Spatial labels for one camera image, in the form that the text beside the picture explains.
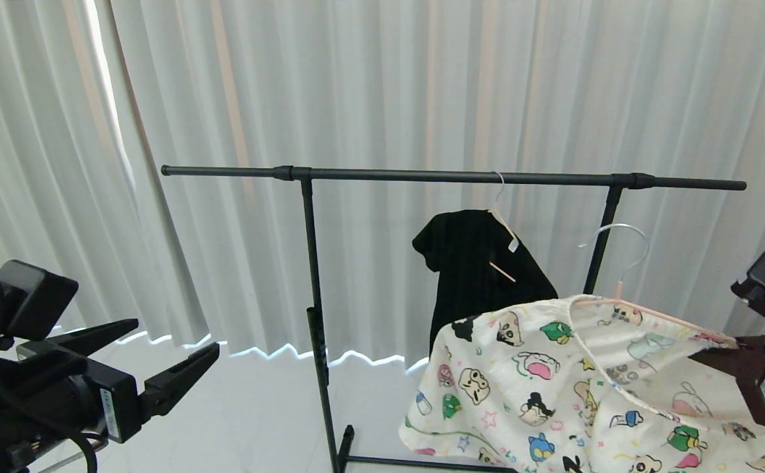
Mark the pink clothes hanger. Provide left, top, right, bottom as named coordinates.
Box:
left=487, top=171, right=521, bottom=284
left=572, top=223, right=740, bottom=348

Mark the white curtain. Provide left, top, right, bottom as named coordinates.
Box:
left=0, top=0, right=765, bottom=376

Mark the cream printed garment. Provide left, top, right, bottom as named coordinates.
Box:
left=399, top=295, right=765, bottom=473

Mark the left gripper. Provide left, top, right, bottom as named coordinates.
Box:
left=1, top=318, right=221, bottom=445

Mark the black short-sleeved shirt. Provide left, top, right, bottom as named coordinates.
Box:
left=412, top=210, right=559, bottom=357

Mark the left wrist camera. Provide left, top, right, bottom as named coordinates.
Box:
left=0, top=259, right=80, bottom=344

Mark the black clothes rack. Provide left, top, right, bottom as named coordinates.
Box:
left=161, top=165, right=747, bottom=473

